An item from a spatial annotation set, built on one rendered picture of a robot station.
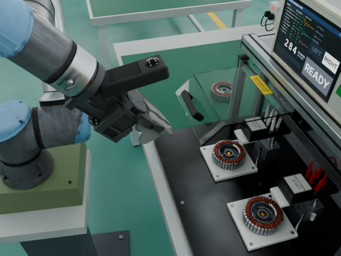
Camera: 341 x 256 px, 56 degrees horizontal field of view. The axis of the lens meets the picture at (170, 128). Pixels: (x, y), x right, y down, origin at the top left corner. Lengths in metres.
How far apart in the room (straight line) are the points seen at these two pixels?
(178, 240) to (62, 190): 0.36
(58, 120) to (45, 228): 0.34
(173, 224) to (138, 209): 0.94
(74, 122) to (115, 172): 1.25
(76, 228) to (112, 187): 1.03
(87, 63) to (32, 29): 0.09
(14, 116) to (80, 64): 0.44
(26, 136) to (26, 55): 0.45
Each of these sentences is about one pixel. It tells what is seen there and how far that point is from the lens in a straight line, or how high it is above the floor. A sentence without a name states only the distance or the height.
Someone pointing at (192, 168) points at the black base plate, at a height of 0.77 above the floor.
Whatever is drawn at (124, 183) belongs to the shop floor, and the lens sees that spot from 2.04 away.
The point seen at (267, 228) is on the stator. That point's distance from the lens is 0.95.
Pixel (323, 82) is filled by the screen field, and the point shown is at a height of 1.17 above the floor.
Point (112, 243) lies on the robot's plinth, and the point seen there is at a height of 0.02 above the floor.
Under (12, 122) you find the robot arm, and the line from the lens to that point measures 0.88.
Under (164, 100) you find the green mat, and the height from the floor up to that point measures 0.75.
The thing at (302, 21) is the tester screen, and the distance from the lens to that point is 0.89.
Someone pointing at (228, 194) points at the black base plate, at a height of 0.77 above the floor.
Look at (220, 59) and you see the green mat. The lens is 1.68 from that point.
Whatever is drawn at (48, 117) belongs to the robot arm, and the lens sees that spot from 0.89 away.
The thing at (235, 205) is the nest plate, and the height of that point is 0.78.
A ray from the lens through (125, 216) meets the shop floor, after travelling 1.90.
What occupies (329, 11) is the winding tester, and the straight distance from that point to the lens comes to 0.81.
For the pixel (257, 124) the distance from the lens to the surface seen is 1.05.
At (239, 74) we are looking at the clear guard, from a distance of 1.00.
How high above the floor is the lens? 1.60
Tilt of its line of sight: 43 degrees down
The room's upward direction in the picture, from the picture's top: straight up
